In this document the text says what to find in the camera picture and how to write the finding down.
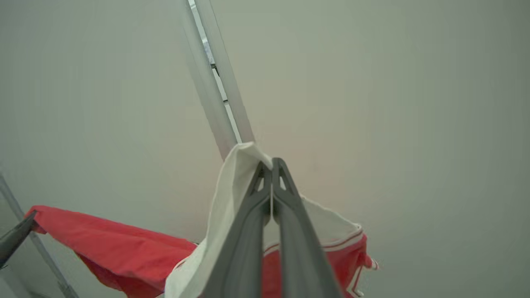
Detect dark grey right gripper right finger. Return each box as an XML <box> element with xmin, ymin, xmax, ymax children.
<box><xmin>271</xmin><ymin>157</ymin><xmax>344</xmax><ymax>298</ymax></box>

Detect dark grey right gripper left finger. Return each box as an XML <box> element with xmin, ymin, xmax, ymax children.
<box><xmin>203</xmin><ymin>161</ymin><xmax>273</xmax><ymax>298</ymax></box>

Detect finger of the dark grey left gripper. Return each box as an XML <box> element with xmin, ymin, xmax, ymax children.
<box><xmin>0</xmin><ymin>210</ymin><xmax>39</xmax><ymax>268</ymax></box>

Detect red shorts with white trim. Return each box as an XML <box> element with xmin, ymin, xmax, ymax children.
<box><xmin>25</xmin><ymin>142</ymin><xmax>379</xmax><ymax>298</ymax></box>

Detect grey upright metal post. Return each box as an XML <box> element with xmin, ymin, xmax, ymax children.
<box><xmin>179</xmin><ymin>0</ymin><xmax>256</xmax><ymax>161</ymax></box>

